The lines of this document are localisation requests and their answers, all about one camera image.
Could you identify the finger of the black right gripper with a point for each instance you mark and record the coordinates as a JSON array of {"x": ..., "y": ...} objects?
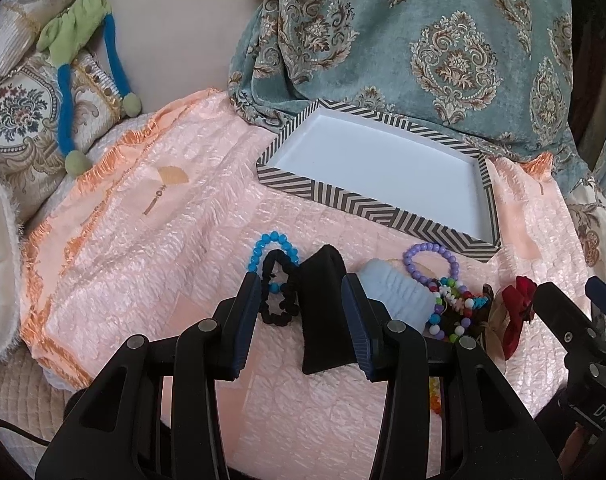
[
  {"x": 570, "y": 325},
  {"x": 595, "y": 289}
]

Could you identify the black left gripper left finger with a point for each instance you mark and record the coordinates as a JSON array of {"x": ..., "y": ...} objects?
[{"x": 213, "y": 350}]

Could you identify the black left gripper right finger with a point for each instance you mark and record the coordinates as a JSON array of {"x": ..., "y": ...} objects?
[{"x": 391, "y": 351}]

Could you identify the black fabric pouch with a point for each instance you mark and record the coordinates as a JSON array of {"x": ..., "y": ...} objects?
[{"x": 327, "y": 339}]

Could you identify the red satin bow clip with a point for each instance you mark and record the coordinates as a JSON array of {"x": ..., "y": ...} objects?
[{"x": 517, "y": 300}]

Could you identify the black scrunchie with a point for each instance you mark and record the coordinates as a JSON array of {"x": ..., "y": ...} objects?
[{"x": 279, "y": 278}]

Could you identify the pink textured bedspread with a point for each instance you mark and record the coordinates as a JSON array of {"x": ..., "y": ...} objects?
[{"x": 163, "y": 227}]

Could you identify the black white striped tray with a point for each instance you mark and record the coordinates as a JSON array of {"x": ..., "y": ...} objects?
[{"x": 389, "y": 170}]

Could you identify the white satin pillow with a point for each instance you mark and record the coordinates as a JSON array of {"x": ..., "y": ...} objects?
[{"x": 10, "y": 268}]

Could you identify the floral embroidered cushion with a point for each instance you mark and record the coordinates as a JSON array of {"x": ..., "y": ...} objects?
[{"x": 30, "y": 160}]

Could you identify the teal floral patterned blanket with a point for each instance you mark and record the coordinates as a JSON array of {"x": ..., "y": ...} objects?
[{"x": 497, "y": 73}]

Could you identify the green blue plush toy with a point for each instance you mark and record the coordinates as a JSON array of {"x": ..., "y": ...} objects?
[{"x": 65, "y": 38}]

